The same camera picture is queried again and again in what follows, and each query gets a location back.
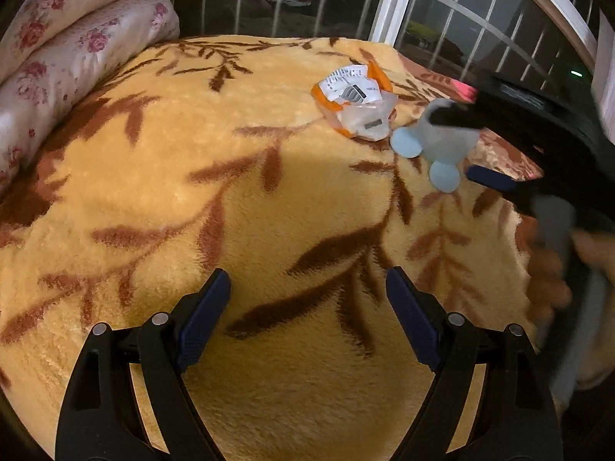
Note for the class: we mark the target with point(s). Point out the yellow leaf print blanket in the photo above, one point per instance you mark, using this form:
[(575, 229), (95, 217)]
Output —
[(216, 201)]

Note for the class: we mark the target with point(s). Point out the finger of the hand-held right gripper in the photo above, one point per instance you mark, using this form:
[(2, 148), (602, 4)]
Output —
[(456, 116), (490, 177)]

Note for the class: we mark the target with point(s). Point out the crumpled white orange packet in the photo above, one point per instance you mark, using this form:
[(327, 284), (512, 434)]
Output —
[(348, 84)]

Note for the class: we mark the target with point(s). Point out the light blue plush toy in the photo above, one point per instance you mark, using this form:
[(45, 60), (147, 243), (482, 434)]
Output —
[(447, 149)]

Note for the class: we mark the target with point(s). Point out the white curtain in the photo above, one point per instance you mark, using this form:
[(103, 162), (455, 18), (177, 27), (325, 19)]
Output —
[(608, 72)]

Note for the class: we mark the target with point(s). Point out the white window frame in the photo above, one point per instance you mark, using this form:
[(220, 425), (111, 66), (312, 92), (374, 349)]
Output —
[(399, 0)]

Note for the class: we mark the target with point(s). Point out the pink floral quilt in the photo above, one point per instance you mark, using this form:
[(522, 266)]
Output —
[(72, 43)]

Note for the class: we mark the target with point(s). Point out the clear plastic wrapper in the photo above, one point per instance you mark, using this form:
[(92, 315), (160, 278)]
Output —
[(367, 120)]

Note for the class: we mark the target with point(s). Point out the person's right hand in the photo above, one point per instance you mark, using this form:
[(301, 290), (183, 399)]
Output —
[(547, 278)]

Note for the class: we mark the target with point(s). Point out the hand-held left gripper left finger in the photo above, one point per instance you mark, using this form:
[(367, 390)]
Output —
[(206, 317)]

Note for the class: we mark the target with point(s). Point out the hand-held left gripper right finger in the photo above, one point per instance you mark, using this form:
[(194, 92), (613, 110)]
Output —
[(413, 317)]

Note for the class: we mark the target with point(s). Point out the pink item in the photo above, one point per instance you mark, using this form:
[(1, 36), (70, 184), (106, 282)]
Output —
[(463, 91)]

